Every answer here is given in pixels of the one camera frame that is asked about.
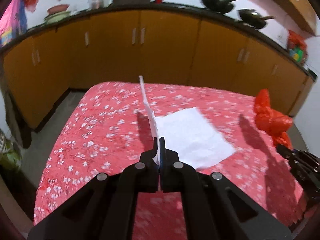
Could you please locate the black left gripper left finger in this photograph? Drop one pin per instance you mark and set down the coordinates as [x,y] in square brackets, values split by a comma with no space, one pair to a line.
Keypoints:
[105,207]

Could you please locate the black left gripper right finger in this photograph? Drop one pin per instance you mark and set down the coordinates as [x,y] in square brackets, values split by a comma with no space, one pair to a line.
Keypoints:
[214,207]

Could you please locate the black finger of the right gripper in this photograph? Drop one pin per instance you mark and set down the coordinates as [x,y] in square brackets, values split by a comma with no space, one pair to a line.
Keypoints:
[285,152]

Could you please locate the red plastic bag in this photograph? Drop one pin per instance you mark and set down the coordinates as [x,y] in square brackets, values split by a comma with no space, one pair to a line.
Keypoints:
[272,122]

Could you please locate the thin white paper sheet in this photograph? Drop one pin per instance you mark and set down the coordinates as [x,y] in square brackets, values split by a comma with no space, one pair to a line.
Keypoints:
[152,120]

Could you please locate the orange kitchen base cabinets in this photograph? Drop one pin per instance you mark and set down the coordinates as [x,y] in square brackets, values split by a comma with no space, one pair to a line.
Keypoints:
[163,47]

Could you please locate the red floral tablecloth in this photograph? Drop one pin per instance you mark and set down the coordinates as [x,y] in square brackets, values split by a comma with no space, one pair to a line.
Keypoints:
[109,130]

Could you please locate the red bag with containers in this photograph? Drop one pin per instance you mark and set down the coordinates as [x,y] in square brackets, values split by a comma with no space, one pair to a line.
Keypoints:
[296,47]

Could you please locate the black wok right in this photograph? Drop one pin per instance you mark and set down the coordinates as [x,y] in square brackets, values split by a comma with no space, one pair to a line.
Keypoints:
[253,18]

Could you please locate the black wok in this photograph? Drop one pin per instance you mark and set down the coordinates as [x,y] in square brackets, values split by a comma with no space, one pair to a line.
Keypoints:
[253,18]
[219,6]

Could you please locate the black wok left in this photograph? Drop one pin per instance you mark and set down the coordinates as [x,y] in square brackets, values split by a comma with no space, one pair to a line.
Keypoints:
[219,6]

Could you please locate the stacked bowls on counter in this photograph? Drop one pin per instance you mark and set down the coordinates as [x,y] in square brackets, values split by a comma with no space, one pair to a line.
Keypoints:
[57,13]

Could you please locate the pink blue hanging cloth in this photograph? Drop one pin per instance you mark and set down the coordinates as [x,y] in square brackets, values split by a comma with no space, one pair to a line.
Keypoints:
[13,21]

